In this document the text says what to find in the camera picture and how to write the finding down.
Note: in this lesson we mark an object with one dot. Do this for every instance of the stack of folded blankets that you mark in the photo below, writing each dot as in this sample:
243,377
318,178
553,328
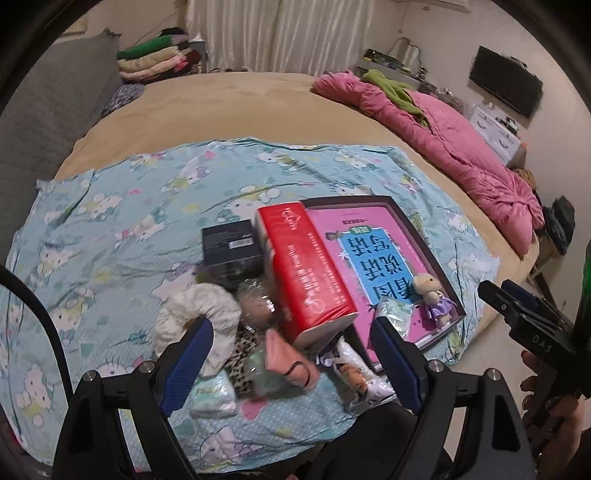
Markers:
157,57

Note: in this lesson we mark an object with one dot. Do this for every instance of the black wall television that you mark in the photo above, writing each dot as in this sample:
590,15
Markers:
505,81

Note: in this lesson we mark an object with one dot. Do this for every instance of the cartoon printed snack packet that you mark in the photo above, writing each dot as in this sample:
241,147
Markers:
355,374

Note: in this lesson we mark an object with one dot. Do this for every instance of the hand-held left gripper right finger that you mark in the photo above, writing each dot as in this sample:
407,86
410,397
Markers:
397,369

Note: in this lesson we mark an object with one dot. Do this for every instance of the small pale green tissue packet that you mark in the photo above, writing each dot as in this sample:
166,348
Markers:
395,318
214,394

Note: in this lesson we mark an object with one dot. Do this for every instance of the pink quilt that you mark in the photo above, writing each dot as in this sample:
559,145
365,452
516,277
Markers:
443,147

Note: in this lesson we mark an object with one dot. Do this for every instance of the blue cartoon printed blanket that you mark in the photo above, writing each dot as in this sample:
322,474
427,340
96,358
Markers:
138,240

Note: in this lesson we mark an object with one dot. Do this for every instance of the arched mirror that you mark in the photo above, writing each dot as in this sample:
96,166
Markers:
406,50

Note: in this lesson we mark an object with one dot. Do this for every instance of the black cardboard box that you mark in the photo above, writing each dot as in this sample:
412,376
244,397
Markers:
231,244

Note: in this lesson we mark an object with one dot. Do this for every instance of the brown plush toy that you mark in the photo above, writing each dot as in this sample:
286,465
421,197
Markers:
525,177

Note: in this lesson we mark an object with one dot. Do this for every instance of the dark floral pillow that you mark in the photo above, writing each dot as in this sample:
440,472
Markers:
122,97

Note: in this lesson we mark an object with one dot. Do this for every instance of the plastic wrapped round puff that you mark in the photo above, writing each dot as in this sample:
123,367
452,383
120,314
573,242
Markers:
258,307

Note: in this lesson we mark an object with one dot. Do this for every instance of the plush doll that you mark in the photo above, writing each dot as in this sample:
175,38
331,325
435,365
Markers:
429,290

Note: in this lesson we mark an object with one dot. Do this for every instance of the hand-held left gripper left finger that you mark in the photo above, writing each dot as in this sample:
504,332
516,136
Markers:
187,369

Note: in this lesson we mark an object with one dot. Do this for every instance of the white drawer cabinet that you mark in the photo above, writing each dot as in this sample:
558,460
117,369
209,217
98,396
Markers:
494,131

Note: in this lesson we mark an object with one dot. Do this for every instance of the green cloth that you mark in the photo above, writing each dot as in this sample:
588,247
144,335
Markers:
397,94

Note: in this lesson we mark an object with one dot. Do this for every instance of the dark bag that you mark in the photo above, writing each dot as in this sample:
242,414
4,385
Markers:
558,224

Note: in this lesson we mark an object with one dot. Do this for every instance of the cluttered desk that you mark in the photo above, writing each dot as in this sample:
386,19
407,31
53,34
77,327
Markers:
406,64

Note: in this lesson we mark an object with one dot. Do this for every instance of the pink face mask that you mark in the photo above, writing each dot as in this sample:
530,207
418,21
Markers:
288,360

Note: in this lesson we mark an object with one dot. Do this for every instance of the person's right hand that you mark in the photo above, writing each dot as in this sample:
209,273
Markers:
570,431

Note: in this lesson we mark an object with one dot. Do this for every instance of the bed with beige sheet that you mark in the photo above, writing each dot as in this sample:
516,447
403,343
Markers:
258,101

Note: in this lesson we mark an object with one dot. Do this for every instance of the grey quilted headboard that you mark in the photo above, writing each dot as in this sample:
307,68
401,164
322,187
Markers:
46,106

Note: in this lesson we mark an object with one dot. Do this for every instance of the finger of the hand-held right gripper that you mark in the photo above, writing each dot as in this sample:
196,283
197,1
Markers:
524,295
508,309

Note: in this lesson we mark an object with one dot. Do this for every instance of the red tissue pack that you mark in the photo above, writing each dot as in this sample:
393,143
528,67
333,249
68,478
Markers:
304,277

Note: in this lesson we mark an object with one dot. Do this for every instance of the leopard print scrunchie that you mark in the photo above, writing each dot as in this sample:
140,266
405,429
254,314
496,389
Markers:
244,364

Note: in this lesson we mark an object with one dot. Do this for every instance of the pink book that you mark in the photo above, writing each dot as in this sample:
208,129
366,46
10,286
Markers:
425,249
364,258

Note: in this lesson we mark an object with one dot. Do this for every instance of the white fluffy scrunchie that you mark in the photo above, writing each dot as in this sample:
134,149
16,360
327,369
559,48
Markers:
194,309

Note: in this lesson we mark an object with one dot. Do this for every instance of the white curtain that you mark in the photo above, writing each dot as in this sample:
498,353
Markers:
286,32

